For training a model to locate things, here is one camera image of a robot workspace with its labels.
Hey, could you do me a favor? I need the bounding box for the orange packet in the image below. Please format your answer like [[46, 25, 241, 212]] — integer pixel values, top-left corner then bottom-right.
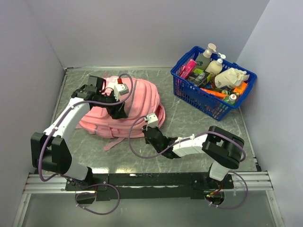
[[201, 88, 228, 99]]

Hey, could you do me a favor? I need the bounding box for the blue plastic basket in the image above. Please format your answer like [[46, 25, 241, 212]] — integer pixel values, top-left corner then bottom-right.
[[170, 46, 257, 121]]

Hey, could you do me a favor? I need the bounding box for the green bottle red cap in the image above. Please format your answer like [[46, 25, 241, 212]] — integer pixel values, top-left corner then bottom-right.
[[223, 94, 238, 106]]

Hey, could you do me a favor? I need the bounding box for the pink school backpack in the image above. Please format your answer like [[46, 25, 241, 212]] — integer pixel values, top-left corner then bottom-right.
[[76, 78, 166, 151]]

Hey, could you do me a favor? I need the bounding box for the beige cloth bag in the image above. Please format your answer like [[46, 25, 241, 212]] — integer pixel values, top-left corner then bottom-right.
[[214, 68, 250, 89]]

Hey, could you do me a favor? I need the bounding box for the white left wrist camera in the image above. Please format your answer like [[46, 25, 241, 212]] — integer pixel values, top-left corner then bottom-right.
[[114, 78, 129, 100]]

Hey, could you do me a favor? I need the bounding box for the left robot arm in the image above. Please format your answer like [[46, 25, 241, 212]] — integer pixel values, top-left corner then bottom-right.
[[30, 76, 134, 190]]

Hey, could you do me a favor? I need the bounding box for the orange snack pack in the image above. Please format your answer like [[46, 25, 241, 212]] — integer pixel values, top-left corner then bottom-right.
[[233, 82, 248, 96]]

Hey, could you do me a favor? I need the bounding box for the grey pump bottle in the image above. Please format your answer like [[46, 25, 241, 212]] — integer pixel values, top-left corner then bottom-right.
[[195, 43, 216, 70]]

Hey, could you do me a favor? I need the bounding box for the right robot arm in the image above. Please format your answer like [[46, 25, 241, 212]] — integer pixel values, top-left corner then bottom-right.
[[143, 126, 246, 188]]

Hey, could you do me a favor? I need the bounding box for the purple cable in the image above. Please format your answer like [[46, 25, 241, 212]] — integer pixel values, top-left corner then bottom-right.
[[127, 115, 249, 210], [37, 73, 134, 215]]

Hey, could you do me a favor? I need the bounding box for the cream pump bottle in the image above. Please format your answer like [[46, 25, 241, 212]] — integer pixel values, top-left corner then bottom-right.
[[205, 53, 226, 78]]

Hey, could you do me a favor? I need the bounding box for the black green box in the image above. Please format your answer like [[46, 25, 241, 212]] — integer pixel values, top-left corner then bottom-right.
[[187, 69, 211, 88]]

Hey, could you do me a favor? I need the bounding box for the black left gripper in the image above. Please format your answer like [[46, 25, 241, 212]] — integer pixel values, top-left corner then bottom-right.
[[96, 90, 127, 119]]

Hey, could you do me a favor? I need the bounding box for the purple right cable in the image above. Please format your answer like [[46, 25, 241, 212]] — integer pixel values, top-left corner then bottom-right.
[[127, 115, 249, 210]]

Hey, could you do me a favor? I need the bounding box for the pink box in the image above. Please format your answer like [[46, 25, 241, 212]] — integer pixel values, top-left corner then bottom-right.
[[178, 59, 197, 79]]

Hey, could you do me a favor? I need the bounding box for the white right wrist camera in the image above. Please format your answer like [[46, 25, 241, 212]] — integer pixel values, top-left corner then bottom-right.
[[144, 113, 159, 128]]

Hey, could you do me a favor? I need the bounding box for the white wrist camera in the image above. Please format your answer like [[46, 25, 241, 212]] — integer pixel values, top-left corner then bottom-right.
[[144, 113, 159, 128], [114, 78, 129, 100]]

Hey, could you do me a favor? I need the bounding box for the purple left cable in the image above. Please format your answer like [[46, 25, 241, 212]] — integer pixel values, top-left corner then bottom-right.
[[37, 73, 134, 215]]

